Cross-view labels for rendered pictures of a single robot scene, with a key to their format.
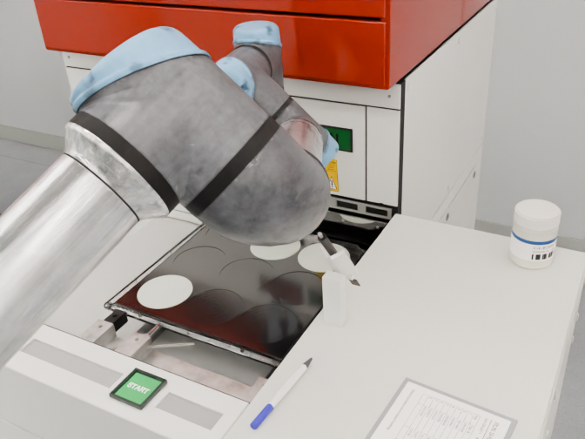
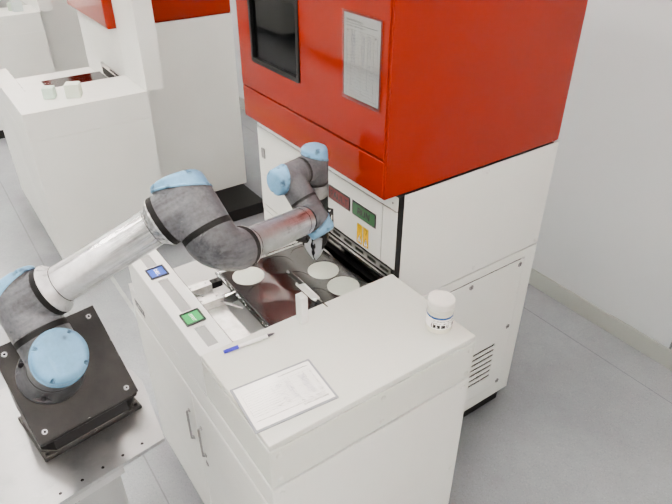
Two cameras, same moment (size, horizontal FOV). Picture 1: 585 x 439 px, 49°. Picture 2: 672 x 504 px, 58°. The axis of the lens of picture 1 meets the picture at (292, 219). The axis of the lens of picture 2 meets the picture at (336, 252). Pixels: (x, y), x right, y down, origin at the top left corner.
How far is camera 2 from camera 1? 86 cm
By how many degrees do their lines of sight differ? 21
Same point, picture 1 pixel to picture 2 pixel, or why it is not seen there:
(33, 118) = not seen: hidden behind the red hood
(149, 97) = (169, 199)
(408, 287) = (355, 317)
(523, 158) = (632, 263)
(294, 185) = (219, 248)
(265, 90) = (296, 186)
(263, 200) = (203, 250)
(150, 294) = (240, 275)
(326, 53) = (359, 168)
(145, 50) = (173, 180)
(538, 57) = (659, 183)
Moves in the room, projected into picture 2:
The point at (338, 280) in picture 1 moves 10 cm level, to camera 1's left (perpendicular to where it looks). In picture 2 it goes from (300, 298) to (267, 289)
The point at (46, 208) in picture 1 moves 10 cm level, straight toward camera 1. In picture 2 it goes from (124, 230) to (108, 257)
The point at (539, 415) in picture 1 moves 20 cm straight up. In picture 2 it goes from (352, 399) to (353, 333)
